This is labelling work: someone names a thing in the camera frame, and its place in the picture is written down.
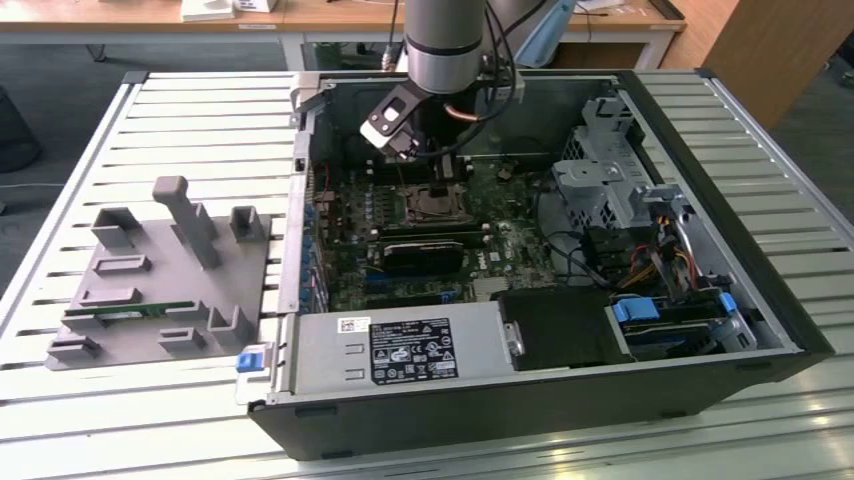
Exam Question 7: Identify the grey parts rack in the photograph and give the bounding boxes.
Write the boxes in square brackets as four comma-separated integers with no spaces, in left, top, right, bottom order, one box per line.
[42,174,276,372]

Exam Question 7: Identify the metal socket cover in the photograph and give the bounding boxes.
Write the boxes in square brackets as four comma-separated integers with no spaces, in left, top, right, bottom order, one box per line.
[396,183,469,226]

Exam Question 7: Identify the yellow wire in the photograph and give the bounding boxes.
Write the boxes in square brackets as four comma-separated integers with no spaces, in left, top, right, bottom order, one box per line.
[616,249,692,291]

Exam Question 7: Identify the black plastic shroud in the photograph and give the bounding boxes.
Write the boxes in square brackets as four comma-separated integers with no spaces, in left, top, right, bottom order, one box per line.
[492,287,635,372]

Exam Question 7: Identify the black flat panel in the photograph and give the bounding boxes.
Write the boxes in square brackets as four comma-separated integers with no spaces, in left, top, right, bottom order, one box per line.
[649,0,688,24]

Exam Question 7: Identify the CPU socket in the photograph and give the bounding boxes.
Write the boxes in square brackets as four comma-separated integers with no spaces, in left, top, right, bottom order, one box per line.
[393,182,471,227]

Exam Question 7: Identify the plain white box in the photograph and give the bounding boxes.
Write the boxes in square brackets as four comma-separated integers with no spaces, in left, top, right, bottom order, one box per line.
[180,0,237,23]

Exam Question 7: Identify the silver CPU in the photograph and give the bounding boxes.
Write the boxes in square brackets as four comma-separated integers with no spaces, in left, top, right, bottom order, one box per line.
[411,193,456,217]

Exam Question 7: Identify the blue disk carrier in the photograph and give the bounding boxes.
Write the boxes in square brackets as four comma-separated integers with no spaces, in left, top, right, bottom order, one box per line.
[609,294,663,326]

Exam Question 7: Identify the green motherboard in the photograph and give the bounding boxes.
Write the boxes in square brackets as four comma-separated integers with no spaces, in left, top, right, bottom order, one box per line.
[306,158,568,314]

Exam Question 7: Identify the green RAM stick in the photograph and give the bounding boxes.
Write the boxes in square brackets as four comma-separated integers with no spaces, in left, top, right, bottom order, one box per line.
[64,300,200,320]

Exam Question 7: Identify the silver latch handle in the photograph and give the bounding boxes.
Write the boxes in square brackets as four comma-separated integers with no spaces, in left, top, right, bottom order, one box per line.
[503,322,527,357]

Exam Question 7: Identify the black wire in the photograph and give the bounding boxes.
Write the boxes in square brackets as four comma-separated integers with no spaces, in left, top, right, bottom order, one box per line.
[543,229,612,289]

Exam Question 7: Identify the silver chipset heatsink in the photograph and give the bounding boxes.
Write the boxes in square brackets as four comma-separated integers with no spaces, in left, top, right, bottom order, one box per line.
[473,278,509,302]

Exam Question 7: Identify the white-edged wrist camera box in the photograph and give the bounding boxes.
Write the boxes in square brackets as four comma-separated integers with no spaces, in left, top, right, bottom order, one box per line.
[359,83,427,161]

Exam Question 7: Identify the black graphics card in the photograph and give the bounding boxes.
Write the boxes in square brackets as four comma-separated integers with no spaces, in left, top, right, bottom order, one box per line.
[372,240,467,277]

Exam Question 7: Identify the red wire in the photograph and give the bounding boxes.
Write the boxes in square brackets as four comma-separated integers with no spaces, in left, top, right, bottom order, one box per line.
[625,242,700,291]

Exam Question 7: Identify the wooden cabinet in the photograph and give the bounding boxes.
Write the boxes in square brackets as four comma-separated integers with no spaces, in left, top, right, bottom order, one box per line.
[699,0,854,132]

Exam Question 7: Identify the wooden desk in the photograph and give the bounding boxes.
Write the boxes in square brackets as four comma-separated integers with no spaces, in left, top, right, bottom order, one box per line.
[0,0,305,64]
[278,0,688,71]

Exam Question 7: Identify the thick black cable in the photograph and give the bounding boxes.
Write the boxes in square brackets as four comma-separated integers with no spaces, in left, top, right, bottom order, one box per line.
[412,0,519,159]
[491,0,539,104]

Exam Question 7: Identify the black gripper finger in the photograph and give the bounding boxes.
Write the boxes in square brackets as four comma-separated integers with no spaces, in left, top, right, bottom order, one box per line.
[431,151,464,200]

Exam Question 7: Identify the black PC case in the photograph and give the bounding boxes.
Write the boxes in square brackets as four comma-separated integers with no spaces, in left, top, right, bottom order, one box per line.
[232,67,839,462]

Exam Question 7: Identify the white papers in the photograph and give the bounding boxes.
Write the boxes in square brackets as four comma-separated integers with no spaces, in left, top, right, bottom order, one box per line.
[573,0,659,15]

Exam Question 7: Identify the grey power supply unit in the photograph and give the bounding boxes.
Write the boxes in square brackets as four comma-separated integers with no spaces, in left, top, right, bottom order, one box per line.
[282,302,519,404]

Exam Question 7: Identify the silver drive cage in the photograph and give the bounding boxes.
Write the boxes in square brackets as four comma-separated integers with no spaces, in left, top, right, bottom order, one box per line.
[547,95,699,236]

